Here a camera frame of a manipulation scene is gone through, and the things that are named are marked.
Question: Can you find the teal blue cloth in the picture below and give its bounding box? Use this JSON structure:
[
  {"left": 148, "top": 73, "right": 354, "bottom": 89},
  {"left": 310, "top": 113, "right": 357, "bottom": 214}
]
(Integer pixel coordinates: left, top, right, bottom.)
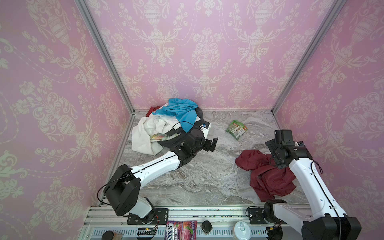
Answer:
[{"left": 153, "top": 98, "right": 198, "bottom": 132}]

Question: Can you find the aluminium corner post left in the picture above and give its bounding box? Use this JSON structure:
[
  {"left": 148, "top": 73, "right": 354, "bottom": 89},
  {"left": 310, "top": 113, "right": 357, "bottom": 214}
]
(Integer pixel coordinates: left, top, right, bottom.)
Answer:
[{"left": 73, "top": 0, "right": 135, "bottom": 114}]

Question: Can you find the brown round object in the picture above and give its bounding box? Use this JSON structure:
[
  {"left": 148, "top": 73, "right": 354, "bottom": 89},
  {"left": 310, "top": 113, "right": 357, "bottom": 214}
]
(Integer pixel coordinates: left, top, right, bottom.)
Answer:
[{"left": 102, "top": 230, "right": 123, "bottom": 240}]

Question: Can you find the white cloth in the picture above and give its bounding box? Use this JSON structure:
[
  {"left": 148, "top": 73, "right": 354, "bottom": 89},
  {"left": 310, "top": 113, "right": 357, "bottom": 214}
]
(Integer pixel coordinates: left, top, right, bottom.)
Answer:
[{"left": 132, "top": 103, "right": 179, "bottom": 156}]

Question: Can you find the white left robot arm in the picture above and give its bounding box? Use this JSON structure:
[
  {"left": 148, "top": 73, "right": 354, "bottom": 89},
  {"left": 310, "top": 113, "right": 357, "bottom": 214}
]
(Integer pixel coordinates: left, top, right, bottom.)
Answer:
[{"left": 101, "top": 128, "right": 219, "bottom": 223}]

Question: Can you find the aluminium corner post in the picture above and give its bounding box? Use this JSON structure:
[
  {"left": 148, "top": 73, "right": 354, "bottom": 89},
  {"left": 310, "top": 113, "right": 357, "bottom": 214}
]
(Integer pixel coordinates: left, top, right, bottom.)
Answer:
[
  {"left": 271, "top": 0, "right": 347, "bottom": 117},
  {"left": 73, "top": 0, "right": 135, "bottom": 114}
]

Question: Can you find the maroon cloth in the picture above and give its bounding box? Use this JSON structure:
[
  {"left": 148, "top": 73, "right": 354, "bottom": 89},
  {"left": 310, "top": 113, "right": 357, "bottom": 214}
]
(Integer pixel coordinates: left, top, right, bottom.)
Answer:
[{"left": 235, "top": 150, "right": 296, "bottom": 202}]

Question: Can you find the aluminium corner post right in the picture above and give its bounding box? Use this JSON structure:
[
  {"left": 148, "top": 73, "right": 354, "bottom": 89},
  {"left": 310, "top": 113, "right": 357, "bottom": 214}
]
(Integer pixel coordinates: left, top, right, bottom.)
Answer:
[{"left": 271, "top": 0, "right": 347, "bottom": 117}]

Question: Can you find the black round knob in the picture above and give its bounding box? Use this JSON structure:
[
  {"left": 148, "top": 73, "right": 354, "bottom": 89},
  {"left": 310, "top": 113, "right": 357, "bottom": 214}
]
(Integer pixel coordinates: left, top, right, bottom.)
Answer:
[{"left": 201, "top": 220, "right": 213, "bottom": 235}]

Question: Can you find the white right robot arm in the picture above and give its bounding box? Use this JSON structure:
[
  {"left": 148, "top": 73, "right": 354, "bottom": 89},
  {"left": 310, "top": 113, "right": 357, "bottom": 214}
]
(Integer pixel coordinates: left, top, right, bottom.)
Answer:
[{"left": 264, "top": 130, "right": 362, "bottom": 240}]

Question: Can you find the green snack packet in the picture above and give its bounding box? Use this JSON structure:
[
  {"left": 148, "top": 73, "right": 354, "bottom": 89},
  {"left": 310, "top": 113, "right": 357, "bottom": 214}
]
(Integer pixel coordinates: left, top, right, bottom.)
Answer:
[{"left": 226, "top": 120, "right": 248, "bottom": 141}]

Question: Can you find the pink snack packet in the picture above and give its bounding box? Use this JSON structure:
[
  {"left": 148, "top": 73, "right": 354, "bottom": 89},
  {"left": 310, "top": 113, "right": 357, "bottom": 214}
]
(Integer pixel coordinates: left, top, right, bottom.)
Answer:
[{"left": 165, "top": 221, "right": 198, "bottom": 240}]

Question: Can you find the colourful patterned cloth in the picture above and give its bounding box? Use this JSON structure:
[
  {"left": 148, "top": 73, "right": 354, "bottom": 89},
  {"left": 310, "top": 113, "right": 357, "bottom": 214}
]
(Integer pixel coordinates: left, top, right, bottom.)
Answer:
[{"left": 150, "top": 134, "right": 171, "bottom": 142}]

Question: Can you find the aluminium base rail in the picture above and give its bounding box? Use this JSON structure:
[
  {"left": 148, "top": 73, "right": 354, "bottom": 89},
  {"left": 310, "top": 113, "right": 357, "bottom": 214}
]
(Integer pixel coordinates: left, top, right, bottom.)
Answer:
[{"left": 78, "top": 205, "right": 343, "bottom": 240}]

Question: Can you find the white round lid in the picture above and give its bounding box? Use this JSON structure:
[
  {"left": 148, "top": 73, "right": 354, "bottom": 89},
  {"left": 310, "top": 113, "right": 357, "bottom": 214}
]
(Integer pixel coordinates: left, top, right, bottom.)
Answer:
[{"left": 233, "top": 221, "right": 251, "bottom": 240}]

